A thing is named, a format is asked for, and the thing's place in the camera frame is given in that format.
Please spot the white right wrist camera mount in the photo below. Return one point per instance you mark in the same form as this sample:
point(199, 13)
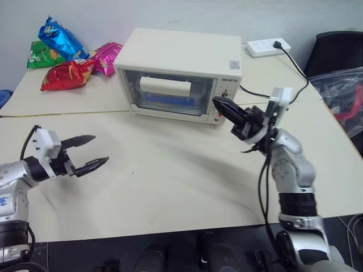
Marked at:
point(282, 96)

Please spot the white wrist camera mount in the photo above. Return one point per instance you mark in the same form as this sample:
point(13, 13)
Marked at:
point(45, 144)
point(282, 96)

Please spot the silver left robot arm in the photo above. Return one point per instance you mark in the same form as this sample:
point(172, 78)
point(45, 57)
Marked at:
point(11, 175)

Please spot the blue object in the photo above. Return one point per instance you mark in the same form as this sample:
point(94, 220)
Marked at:
point(4, 97)

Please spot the black oven control knob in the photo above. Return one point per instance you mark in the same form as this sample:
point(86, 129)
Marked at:
point(225, 92)

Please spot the clear plastic bag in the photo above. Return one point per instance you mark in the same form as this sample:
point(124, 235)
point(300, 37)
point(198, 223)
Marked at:
point(346, 93)

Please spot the red chip bag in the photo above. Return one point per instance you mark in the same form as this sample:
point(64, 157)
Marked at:
point(66, 75)

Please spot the small square oven sticker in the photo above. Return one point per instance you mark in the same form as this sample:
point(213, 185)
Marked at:
point(234, 64)

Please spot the pink chip bag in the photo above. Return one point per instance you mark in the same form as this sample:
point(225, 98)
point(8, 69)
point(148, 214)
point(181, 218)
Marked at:
point(107, 58)

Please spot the black mesh chair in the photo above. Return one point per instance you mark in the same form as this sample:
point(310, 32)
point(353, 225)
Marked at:
point(337, 51)

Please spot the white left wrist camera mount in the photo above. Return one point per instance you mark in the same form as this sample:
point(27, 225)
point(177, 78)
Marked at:
point(45, 144)

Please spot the clear food container blue lid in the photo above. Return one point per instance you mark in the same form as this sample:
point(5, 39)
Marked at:
point(166, 99)

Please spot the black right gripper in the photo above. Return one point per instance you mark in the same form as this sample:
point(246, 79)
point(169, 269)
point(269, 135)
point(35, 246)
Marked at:
point(251, 122)

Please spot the blue chip bag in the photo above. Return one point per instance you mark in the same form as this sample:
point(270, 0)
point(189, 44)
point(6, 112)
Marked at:
point(62, 39)

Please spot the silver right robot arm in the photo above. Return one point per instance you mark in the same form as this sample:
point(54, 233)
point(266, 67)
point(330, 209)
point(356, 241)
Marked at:
point(295, 167)

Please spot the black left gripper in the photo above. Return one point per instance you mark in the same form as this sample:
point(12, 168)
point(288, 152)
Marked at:
point(63, 165)

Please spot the cream toaster oven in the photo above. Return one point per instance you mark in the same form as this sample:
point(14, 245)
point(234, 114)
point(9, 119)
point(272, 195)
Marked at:
point(175, 51)

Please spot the green chip bag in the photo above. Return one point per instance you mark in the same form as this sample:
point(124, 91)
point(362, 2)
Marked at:
point(39, 58)

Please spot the white power strip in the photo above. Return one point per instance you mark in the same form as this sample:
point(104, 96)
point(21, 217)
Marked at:
point(262, 46)

